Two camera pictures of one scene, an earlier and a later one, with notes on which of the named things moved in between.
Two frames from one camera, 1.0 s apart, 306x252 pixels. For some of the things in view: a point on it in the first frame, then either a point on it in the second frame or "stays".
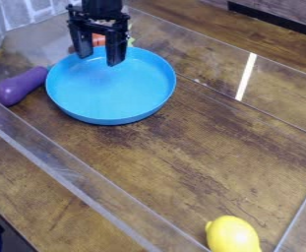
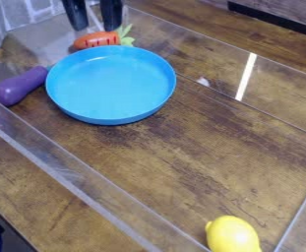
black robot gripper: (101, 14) → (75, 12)
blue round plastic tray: (106, 94) stays
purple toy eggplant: (14, 88) stays
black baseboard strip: (272, 19) stays
